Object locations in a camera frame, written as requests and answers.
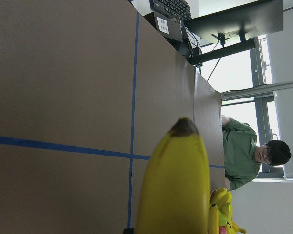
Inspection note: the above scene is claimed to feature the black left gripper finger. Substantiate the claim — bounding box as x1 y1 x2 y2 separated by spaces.
123 228 134 234

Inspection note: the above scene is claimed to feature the pink apple in basket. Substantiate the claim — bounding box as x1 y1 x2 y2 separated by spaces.
219 226 228 234

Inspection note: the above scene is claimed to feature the yellow banana bunch in basket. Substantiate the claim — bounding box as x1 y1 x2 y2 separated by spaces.
208 187 247 234

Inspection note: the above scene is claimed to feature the person in green sweater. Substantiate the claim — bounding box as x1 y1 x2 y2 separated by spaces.
221 115 291 191

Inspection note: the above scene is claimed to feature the black keyboard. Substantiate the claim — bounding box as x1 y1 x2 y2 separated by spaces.
149 0 192 21

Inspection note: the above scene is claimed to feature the black computer monitor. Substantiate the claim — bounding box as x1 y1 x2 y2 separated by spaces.
184 0 283 65

